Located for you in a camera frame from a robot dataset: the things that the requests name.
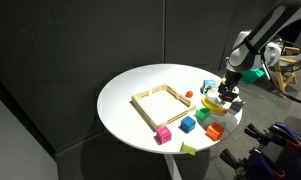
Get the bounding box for clamps with coloured handles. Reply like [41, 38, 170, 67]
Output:
[220, 122, 301, 180]

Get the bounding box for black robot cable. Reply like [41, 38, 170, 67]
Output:
[261, 35, 301, 107]

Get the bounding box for round white table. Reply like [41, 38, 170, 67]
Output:
[97, 64, 242, 180]

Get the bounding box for yellow banana toy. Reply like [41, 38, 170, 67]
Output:
[201, 98, 227, 115]

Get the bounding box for lime green cube block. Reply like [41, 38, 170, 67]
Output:
[181, 143, 196, 156]

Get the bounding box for blue cube block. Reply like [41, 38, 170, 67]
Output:
[180, 116, 196, 133]

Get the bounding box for blue number four soft cube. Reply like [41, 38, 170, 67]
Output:
[200, 80, 217, 94]

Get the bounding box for orange cube block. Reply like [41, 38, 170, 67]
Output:
[206, 122, 225, 141]

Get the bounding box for wooden tray frame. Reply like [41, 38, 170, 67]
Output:
[131, 84, 196, 130]

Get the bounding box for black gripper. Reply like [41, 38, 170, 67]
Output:
[218, 71, 242, 102]

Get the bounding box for small orange green ball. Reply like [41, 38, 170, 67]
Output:
[185, 91, 193, 98]

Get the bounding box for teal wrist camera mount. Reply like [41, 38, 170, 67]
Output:
[241, 68, 264, 84]

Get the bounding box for magenta cube block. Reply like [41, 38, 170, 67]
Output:
[156, 126, 172, 144]

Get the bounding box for wooden stool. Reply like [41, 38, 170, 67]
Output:
[274, 46, 301, 99]

